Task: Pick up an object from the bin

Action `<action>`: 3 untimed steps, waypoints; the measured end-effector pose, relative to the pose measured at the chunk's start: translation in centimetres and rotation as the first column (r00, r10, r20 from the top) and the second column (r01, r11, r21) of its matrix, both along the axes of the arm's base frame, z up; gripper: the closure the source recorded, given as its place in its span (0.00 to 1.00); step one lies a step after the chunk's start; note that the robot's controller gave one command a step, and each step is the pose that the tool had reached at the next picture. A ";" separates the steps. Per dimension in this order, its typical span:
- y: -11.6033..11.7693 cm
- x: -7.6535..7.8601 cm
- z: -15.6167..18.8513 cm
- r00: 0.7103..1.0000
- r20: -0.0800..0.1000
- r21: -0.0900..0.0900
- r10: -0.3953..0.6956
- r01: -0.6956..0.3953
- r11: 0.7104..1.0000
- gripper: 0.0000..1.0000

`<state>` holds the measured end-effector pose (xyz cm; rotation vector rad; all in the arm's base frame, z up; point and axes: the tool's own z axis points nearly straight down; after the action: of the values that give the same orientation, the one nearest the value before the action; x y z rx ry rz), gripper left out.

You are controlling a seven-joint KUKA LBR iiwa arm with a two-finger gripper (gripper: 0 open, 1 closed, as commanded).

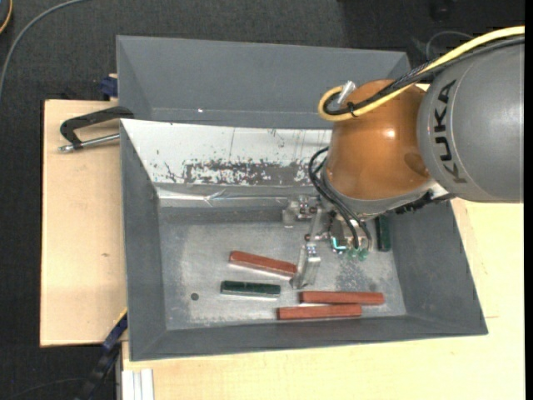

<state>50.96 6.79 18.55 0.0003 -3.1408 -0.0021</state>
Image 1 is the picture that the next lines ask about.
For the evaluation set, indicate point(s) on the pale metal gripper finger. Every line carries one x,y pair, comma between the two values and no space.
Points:
307,265
300,211

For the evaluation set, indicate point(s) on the dark green flat block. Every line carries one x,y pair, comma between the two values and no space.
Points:
384,236
250,288

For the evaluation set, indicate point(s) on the red-brown flat block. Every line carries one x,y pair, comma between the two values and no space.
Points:
262,263
341,298
318,312

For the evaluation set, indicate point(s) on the grey metal bin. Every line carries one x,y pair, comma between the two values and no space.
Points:
233,231

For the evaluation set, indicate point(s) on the pale flat board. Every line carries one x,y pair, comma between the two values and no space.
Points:
81,223

